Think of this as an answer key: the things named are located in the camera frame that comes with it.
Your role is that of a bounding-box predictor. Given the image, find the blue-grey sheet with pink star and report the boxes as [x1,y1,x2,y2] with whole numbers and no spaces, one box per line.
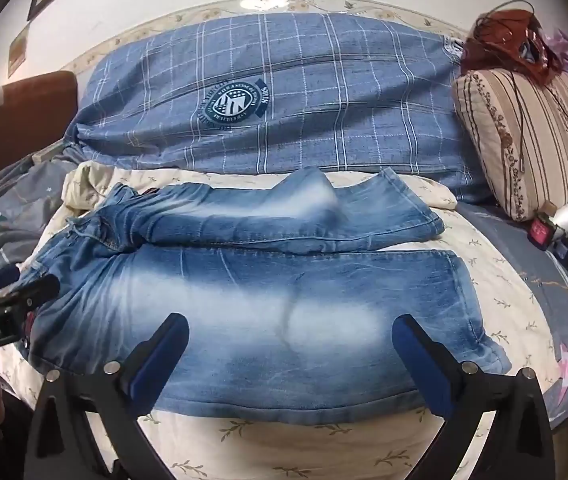
[456,200,568,431]

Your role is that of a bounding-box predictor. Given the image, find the cream leaf-print bed sheet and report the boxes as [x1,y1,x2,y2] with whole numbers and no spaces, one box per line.
[0,160,565,480]

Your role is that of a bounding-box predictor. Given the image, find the small wall picture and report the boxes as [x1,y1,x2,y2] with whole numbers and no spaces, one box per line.
[8,25,30,79]

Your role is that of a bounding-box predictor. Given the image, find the grey star-print blanket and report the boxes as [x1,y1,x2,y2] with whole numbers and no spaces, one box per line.
[0,152,83,291]

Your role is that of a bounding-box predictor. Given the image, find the beige striped floral pillow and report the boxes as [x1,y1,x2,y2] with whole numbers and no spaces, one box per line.
[451,67,568,223]

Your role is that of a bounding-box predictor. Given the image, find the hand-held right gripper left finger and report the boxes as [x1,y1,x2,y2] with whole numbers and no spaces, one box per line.
[24,312,190,480]

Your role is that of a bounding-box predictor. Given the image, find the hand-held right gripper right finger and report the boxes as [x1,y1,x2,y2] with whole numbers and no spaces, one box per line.
[390,314,558,480]

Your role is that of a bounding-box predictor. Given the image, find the brown headboard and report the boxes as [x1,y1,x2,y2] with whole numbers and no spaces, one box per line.
[0,70,80,187]

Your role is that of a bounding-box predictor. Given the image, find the faded blue jeans pants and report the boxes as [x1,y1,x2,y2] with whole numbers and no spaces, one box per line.
[16,166,512,413]

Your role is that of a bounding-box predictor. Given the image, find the blue plaid quilt with emblem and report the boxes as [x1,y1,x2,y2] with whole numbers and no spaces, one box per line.
[64,11,487,203]

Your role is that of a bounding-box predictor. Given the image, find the red-brown garment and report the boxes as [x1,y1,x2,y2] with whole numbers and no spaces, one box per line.
[459,2,565,86]

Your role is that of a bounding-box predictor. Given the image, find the red and black device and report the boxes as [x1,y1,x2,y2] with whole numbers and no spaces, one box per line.
[527,212,558,252]

